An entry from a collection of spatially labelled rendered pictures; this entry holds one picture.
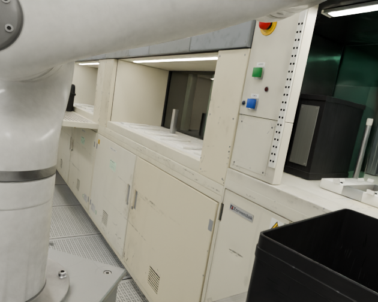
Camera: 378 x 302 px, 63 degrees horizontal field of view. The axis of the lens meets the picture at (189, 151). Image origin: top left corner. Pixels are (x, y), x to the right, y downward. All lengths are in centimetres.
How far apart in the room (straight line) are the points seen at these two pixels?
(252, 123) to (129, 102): 141
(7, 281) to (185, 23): 40
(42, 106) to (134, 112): 187
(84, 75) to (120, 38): 334
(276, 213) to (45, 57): 76
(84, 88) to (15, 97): 327
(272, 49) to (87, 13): 73
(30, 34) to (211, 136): 90
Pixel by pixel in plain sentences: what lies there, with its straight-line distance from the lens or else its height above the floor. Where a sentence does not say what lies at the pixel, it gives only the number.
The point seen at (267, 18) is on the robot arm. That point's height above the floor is 123.
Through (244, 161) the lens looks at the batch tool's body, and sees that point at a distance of 104.
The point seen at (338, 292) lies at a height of 92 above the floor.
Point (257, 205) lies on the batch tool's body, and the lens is 100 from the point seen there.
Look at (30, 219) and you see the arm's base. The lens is 45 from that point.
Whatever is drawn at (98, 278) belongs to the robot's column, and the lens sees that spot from 58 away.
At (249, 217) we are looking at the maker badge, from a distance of 102.
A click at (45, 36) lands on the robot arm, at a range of 37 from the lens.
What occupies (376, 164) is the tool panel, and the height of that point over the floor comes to 92.
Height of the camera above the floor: 107
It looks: 9 degrees down
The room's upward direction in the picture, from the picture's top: 9 degrees clockwise
